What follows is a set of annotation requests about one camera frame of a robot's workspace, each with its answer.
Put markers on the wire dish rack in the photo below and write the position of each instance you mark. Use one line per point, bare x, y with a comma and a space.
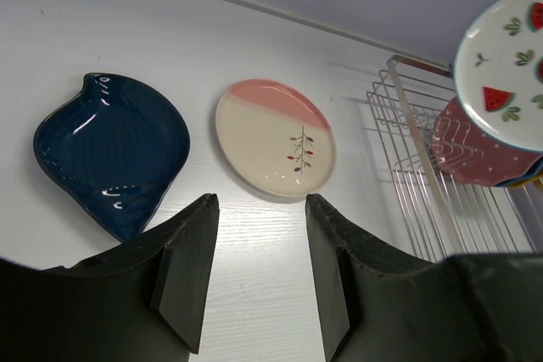
429, 212

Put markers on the white patterned plate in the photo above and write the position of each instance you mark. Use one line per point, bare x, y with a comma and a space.
498, 73

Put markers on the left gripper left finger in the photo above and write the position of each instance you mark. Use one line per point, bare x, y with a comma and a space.
143, 300

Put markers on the dark blue plate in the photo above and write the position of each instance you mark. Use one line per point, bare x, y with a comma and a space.
115, 148

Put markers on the yellow plate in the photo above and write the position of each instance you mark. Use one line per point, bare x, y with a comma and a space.
532, 182

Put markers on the teal blue plate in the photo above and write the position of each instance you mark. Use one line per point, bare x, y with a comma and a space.
524, 171

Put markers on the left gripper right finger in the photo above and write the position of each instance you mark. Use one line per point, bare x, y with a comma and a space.
378, 303

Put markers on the pink and cream plate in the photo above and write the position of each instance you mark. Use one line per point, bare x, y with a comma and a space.
275, 138

